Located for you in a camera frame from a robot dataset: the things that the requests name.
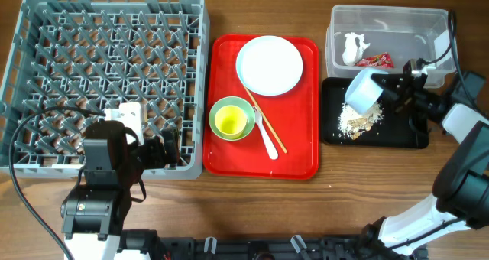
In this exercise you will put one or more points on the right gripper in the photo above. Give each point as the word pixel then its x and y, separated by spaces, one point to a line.
pixel 406 93

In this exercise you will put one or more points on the rice and nut scraps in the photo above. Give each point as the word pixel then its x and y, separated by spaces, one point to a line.
pixel 352 125

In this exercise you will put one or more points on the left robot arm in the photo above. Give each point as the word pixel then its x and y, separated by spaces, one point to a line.
pixel 94 212

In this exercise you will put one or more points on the yellow cup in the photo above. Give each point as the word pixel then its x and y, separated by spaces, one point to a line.
pixel 230 121

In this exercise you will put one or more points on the light blue bowl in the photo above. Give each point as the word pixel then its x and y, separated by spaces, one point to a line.
pixel 363 92

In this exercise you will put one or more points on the black plastic tray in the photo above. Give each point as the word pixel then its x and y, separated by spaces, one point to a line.
pixel 401 130

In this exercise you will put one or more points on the grey dishwasher rack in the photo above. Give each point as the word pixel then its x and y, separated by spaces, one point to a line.
pixel 73 55

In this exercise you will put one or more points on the light blue plate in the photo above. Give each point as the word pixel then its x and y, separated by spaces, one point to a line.
pixel 269 65

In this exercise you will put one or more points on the red snack wrapper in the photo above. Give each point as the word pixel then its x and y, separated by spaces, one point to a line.
pixel 379 61

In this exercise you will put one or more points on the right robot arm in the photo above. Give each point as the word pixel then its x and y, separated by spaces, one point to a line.
pixel 459 197

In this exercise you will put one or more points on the white plastic fork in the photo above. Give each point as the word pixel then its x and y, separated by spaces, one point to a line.
pixel 271 150

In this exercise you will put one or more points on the red plastic tray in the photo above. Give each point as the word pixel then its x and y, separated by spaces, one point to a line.
pixel 293 115

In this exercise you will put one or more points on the clear plastic bin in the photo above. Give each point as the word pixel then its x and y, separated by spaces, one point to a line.
pixel 404 33

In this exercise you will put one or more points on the white napkin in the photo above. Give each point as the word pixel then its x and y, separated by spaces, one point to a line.
pixel 354 48

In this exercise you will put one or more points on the wooden chopstick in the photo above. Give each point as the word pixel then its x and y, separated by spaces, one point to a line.
pixel 264 117

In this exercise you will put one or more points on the green bowl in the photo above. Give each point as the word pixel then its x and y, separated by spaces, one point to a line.
pixel 236 101

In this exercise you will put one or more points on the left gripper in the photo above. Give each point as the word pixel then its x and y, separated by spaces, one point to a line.
pixel 154 145

